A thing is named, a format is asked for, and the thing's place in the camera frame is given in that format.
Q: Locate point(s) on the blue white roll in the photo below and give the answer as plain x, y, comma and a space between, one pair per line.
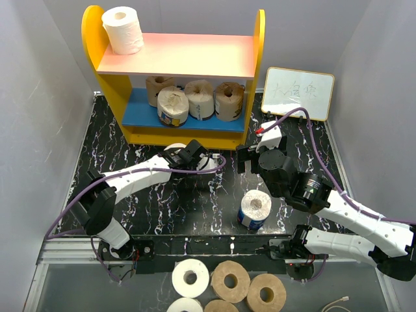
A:
254, 209

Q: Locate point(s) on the brown spare roll right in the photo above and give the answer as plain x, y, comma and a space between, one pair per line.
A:
266, 293

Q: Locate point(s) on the small whiteboard yellow frame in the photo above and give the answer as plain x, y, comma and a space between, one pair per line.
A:
287, 89

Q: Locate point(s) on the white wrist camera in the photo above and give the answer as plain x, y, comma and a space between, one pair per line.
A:
208, 162
269, 136

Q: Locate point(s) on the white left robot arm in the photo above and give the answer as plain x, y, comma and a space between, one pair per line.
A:
94, 209

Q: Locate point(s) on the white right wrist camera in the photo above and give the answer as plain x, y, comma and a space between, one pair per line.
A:
269, 136

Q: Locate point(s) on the brown spare roll middle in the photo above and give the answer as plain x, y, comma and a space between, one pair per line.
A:
230, 281

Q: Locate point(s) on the white spare roll foreground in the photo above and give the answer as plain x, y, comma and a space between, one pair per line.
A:
190, 278

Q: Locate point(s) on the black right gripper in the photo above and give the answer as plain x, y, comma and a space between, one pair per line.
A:
244, 154

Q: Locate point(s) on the cream roll front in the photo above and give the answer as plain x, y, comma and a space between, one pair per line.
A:
200, 99

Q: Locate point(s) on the cream roll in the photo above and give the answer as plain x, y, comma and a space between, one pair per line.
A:
172, 106
200, 99

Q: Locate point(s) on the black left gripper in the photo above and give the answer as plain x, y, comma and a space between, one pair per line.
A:
194, 166

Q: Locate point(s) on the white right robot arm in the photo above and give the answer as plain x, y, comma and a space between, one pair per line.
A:
388, 246

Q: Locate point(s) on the yellow shelf with coloured boards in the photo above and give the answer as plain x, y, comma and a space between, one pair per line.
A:
223, 57

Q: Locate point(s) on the brown spare roll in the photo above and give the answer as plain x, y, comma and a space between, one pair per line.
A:
230, 281
266, 293
220, 306

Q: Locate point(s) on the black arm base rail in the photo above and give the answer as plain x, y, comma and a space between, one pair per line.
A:
161, 253

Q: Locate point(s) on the brown spare roll bottom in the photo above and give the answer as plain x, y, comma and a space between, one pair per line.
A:
220, 306

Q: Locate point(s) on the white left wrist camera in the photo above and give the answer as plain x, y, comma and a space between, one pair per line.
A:
208, 162

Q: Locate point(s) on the white spare roll bottom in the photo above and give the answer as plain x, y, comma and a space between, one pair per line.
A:
185, 305

